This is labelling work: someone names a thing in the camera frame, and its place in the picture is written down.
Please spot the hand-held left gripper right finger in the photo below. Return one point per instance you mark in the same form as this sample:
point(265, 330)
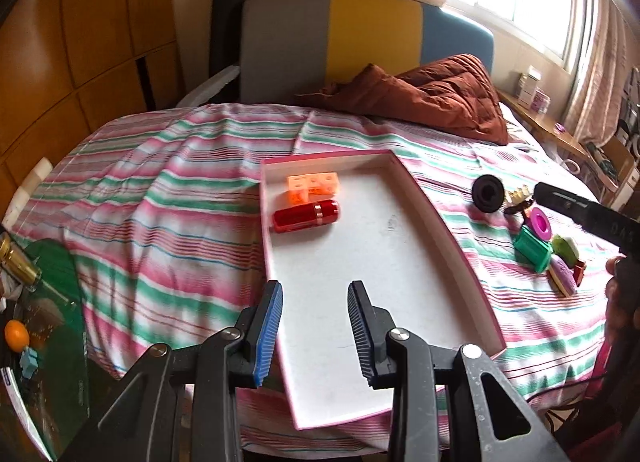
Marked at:
point(357, 332)

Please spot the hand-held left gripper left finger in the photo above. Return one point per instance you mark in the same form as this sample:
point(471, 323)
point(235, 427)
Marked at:
point(265, 332)

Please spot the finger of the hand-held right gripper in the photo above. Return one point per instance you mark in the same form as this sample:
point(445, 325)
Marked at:
point(560, 199)

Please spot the pink shallow tray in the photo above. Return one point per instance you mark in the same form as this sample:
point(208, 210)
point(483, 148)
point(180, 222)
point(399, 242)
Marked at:
point(400, 262)

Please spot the person's right hand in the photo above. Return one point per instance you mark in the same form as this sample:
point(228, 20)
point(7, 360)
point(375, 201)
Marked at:
point(614, 277)

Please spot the gold pronged plastic piece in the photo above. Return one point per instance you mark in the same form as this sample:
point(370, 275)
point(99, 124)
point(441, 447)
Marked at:
point(517, 193)

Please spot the green and white toy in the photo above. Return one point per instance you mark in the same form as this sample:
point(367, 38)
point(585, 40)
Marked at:
point(565, 248)

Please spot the green plastic block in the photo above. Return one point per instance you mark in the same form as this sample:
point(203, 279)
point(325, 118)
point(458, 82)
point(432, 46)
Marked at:
point(532, 249)

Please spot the cardboard box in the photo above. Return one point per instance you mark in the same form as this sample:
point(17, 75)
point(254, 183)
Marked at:
point(617, 161)

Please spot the black round disc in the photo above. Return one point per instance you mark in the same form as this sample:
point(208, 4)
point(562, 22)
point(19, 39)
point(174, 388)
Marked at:
point(487, 194)

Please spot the purple oval toy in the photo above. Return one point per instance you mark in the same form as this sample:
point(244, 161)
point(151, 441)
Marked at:
point(561, 277)

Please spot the wooden bedside shelf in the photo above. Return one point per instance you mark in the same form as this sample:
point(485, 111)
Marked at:
point(545, 126)

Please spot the purple box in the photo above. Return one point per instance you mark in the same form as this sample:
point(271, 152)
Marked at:
point(541, 101)

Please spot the white carton box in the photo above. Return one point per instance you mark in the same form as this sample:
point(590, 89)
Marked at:
point(529, 84)

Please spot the red plastic cylinder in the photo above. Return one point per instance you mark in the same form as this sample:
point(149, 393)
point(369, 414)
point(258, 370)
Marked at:
point(305, 216)

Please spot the striped bedsheet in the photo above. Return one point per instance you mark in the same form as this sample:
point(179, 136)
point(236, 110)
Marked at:
point(175, 222)

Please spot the orange cube block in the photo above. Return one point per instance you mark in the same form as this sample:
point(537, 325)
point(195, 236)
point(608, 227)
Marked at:
point(312, 184)

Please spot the brown quilt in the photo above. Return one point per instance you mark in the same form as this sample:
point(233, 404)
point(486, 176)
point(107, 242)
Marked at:
point(430, 91)

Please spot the green glass table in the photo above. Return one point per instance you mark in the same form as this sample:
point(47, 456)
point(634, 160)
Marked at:
point(55, 292)

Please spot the teal small block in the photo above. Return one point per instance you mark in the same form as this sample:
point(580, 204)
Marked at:
point(29, 363)

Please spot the orange fruit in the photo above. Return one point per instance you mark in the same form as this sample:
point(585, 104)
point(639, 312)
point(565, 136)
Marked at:
point(17, 334)

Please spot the gold bottle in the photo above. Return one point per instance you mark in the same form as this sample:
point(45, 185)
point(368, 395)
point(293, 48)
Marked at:
point(17, 259)

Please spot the white booklet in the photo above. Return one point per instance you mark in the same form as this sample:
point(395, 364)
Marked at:
point(20, 417)

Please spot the white foam corner guard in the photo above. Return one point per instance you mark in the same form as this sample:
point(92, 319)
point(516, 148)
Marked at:
point(30, 187)

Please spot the grey yellow blue headboard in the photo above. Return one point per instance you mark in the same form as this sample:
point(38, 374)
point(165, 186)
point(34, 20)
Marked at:
point(300, 41)

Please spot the wooden wardrobe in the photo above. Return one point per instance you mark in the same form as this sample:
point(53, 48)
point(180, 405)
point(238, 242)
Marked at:
point(75, 51)

